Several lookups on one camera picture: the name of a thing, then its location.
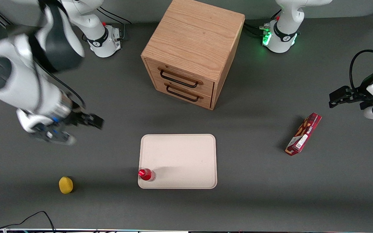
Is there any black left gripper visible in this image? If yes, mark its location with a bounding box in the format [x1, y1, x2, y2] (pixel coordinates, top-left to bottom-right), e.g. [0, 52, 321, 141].
[329, 72, 373, 111]

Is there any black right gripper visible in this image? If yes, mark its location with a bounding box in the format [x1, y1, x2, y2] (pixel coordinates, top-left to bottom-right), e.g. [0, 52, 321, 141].
[61, 108, 105, 131]

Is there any red coke bottle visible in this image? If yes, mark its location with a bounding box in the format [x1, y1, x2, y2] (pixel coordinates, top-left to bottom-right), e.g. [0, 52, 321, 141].
[138, 168, 156, 182]

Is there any beige plastic tray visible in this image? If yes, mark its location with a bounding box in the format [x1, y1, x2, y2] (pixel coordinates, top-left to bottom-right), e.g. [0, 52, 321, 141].
[138, 134, 218, 189]

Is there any red snack box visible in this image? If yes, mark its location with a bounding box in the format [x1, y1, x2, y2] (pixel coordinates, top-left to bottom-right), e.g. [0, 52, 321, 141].
[285, 112, 322, 156]

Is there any yellow lemon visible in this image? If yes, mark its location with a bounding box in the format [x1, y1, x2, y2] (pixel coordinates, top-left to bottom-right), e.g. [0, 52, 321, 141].
[59, 176, 74, 194]

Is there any wooden drawer cabinet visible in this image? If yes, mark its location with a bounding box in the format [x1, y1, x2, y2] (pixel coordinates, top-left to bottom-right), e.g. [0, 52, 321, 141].
[141, 0, 246, 111]

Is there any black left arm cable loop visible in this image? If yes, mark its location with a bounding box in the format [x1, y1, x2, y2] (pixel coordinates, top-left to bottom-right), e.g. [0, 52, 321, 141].
[349, 50, 373, 91]

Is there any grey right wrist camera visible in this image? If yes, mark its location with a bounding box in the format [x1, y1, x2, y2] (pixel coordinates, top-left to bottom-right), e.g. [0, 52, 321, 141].
[29, 125, 77, 146]

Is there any black metal drawer handle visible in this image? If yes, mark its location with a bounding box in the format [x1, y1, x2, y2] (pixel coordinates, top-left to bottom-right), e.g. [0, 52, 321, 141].
[160, 70, 199, 88]
[166, 84, 200, 102]

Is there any black right arm base cable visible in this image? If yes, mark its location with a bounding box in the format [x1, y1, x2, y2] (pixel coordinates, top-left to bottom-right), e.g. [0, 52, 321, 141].
[96, 7, 132, 41]

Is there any black arm base cable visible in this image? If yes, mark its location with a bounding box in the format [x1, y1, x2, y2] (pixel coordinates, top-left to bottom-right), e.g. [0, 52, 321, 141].
[96, 7, 132, 41]
[243, 9, 282, 38]

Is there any thin black table cable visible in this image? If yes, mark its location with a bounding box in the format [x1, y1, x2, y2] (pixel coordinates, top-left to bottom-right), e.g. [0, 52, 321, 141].
[0, 211, 56, 233]

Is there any black left arm base cable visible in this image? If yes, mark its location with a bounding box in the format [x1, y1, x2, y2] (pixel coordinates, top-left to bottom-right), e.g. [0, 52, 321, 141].
[243, 9, 282, 38]

